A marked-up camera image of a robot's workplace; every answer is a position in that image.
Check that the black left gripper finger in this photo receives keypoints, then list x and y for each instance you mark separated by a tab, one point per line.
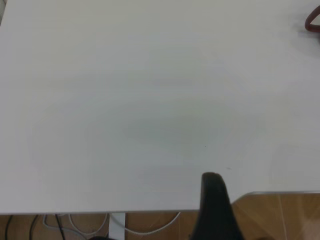
216	212

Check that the white table leg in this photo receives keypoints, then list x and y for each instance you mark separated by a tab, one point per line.
117	226

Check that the red ceramic mug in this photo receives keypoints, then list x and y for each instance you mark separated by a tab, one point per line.
312	21

